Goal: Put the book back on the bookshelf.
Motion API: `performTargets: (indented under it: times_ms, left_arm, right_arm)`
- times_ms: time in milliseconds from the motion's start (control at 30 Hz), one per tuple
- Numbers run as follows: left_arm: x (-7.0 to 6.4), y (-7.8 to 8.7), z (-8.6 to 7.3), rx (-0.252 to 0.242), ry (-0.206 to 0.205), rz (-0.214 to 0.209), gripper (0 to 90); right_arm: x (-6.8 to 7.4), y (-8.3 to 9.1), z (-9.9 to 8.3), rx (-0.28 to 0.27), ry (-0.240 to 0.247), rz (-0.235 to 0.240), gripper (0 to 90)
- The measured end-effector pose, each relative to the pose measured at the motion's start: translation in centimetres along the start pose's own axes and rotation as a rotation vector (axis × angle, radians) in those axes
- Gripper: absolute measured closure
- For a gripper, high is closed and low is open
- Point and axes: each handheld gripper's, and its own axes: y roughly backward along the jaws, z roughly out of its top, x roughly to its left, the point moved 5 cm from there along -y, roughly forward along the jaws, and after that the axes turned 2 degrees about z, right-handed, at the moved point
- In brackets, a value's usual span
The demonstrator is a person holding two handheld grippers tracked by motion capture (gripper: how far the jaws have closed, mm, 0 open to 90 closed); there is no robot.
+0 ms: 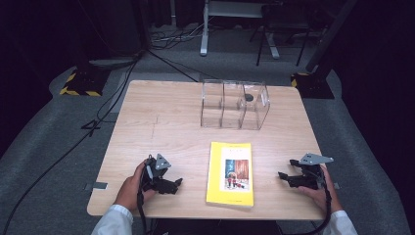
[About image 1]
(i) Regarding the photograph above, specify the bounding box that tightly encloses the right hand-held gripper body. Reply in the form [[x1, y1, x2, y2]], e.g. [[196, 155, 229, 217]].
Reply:
[[296, 152, 335, 191]]

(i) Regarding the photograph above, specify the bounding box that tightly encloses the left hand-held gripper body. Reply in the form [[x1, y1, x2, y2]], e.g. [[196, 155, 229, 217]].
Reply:
[[139, 153, 174, 196]]

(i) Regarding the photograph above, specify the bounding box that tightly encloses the person's right hand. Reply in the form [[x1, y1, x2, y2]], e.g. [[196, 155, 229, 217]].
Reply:
[[297, 164, 344, 213]]

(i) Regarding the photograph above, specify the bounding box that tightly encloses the person's left hand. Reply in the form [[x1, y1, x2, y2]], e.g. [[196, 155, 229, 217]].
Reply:
[[114, 160, 157, 212]]

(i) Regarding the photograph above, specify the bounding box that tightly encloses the yellow book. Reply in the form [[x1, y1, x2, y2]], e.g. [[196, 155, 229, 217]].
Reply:
[[206, 141, 254, 208]]

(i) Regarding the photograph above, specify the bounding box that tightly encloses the grey tape strip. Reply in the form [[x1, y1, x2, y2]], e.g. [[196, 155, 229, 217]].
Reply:
[[84, 181, 109, 192]]

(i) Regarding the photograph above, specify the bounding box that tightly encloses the black stand base striped edge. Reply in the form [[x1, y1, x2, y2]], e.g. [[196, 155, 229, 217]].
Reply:
[[59, 67, 112, 97], [291, 71, 336, 100]]

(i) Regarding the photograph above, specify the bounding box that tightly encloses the clear acrylic divided organizer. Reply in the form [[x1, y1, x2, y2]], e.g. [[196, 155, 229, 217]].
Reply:
[[200, 78, 271, 131]]

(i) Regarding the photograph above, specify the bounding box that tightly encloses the black chair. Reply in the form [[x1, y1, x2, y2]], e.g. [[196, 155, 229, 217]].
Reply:
[[249, 3, 315, 68]]

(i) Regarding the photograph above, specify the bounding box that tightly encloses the left hand-held gripper black cable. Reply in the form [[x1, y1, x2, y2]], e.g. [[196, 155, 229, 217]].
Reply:
[[136, 158, 155, 235]]

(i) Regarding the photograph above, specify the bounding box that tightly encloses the hand-held gripper black cable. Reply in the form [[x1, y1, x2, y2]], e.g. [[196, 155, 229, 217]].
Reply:
[[136, 158, 155, 235], [293, 167, 333, 235]]

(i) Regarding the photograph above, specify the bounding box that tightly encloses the right hand-held gripper black cable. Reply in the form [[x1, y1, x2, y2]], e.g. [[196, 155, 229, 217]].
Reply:
[[293, 167, 333, 235]]

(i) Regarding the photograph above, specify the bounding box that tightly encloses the long black floor cable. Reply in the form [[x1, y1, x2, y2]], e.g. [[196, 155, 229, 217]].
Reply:
[[0, 48, 145, 235]]

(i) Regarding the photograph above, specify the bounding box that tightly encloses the grey slanted metal post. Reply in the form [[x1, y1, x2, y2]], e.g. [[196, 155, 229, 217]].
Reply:
[[304, 0, 359, 73]]

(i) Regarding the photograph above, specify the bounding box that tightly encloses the bundle of floor cables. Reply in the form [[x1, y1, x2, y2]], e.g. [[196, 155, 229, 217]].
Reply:
[[149, 19, 209, 51]]

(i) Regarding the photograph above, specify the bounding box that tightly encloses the white desk frame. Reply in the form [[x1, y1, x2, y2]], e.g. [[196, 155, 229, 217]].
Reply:
[[199, 0, 281, 61]]

